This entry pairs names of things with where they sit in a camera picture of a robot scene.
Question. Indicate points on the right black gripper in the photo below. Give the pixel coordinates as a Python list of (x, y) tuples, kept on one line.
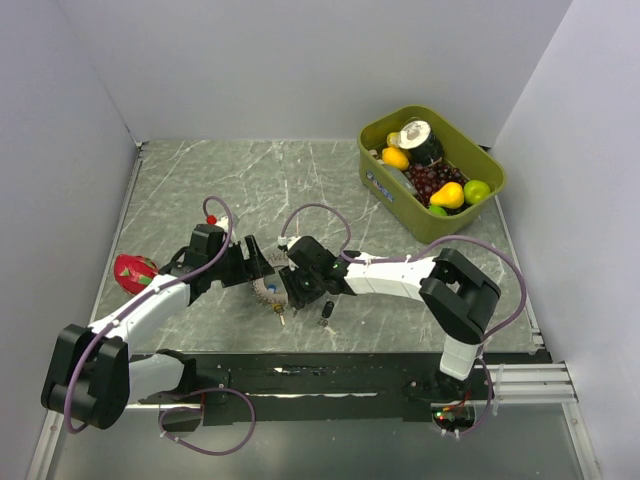
[(297, 296)]

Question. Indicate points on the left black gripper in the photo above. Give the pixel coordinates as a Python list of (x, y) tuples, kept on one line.
[(250, 268)]

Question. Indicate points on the large metal keyring with keys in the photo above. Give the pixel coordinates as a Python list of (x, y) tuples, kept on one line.
[(278, 301)]

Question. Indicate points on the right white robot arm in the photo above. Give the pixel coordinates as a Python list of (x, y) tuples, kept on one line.
[(458, 294)]

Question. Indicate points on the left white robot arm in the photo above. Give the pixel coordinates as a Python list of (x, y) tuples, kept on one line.
[(92, 376)]

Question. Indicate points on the loose black-headed key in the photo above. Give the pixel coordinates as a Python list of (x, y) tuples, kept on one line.
[(326, 313)]

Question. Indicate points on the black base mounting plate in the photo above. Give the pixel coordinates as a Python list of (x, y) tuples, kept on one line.
[(322, 386)]

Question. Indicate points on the red dragon fruit toy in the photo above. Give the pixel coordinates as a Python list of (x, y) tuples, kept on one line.
[(134, 273)]

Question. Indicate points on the orange fruit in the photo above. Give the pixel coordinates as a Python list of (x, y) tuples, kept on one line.
[(395, 157)]

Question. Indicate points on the dark red grapes bunch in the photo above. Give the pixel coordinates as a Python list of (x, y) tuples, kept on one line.
[(427, 180)]

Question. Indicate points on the yellow pear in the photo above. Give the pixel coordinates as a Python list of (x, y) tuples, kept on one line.
[(450, 196)]

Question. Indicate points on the black can with white lid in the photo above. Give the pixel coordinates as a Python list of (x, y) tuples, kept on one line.
[(418, 139)]

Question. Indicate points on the green lime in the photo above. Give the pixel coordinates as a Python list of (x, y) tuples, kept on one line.
[(475, 191)]

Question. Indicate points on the olive green plastic bin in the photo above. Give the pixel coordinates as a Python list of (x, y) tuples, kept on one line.
[(396, 192)]

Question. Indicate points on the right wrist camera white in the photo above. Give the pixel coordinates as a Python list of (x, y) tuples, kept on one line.
[(284, 243)]

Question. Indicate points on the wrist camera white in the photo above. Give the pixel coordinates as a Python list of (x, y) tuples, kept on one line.
[(226, 223), (284, 243)]

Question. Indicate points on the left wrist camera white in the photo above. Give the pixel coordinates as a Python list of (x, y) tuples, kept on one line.
[(226, 223)]

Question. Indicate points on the aluminium rail frame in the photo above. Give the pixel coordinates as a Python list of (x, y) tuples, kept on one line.
[(513, 378)]

